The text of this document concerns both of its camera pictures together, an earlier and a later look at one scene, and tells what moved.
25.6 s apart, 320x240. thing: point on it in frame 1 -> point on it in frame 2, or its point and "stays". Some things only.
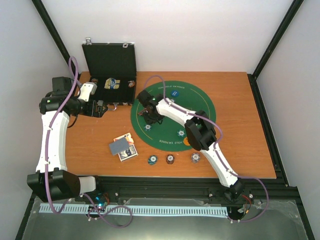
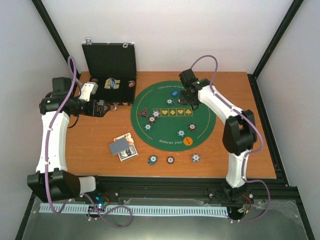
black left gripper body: (90, 111) stays
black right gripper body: (152, 118) -> (186, 100)
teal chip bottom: (181, 133) stays
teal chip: (147, 127) stays
